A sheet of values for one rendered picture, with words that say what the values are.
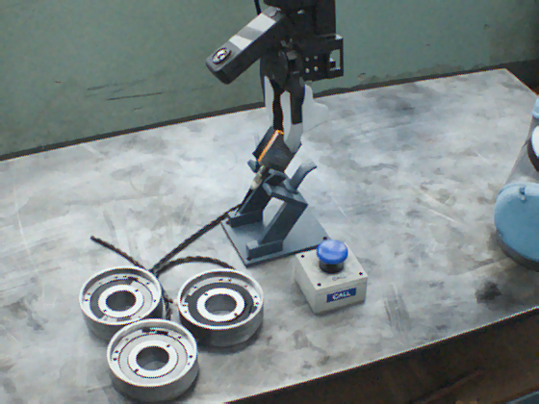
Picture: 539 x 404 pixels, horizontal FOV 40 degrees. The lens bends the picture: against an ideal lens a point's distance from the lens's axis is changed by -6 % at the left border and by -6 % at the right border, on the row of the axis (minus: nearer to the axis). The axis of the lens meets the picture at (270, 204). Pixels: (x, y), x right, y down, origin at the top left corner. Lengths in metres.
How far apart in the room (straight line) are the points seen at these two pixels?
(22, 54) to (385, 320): 1.76
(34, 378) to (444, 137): 0.79
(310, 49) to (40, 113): 1.75
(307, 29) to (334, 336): 0.38
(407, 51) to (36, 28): 1.35
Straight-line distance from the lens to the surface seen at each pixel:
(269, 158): 1.01
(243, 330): 0.93
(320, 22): 0.96
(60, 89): 2.57
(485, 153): 1.32
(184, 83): 2.65
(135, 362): 0.91
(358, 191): 1.19
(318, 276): 0.98
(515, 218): 0.90
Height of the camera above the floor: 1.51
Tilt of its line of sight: 38 degrees down
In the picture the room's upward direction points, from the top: straight up
